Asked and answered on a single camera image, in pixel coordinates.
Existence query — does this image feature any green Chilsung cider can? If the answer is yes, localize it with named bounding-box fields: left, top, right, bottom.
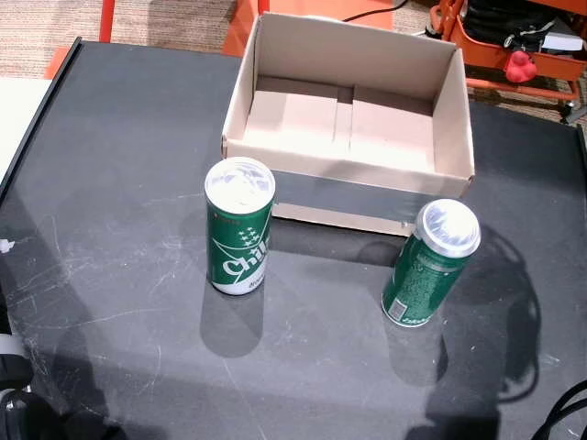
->
left=204, top=156, right=276, bottom=296
left=381, top=198, right=482, bottom=329

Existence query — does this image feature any cardboard box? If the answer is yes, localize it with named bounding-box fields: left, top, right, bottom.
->
left=221, top=12, right=477, bottom=238

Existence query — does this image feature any white box in cart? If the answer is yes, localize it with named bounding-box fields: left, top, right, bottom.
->
left=540, top=32, right=584, bottom=52

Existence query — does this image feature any orange floor plate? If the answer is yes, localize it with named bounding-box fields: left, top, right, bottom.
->
left=222, top=0, right=396, bottom=59

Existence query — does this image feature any orange metal cart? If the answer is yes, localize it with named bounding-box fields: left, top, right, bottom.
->
left=428, top=0, right=587, bottom=125

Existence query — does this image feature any red rubber toy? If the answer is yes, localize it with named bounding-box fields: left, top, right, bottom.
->
left=503, top=49, right=537, bottom=84

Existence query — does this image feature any orange corner plate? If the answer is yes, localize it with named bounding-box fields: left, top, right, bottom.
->
left=45, top=49, right=74, bottom=80

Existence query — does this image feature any black bag in cart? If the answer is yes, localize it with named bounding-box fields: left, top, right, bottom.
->
left=462, top=0, right=570, bottom=51

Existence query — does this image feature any white side table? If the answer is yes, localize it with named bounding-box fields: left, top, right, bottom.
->
left=0, top=77, right=54, bottom=184

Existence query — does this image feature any black floor cable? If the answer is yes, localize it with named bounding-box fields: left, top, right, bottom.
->
left=342, top=0, right=409, bottom=23

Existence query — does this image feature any orange metal post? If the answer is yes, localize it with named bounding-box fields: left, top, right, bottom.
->
left=99, top=0, right=115, bottom=43

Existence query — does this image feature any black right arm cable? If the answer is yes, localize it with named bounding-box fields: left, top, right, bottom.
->
left=531, top=379, right=587, bottom=440

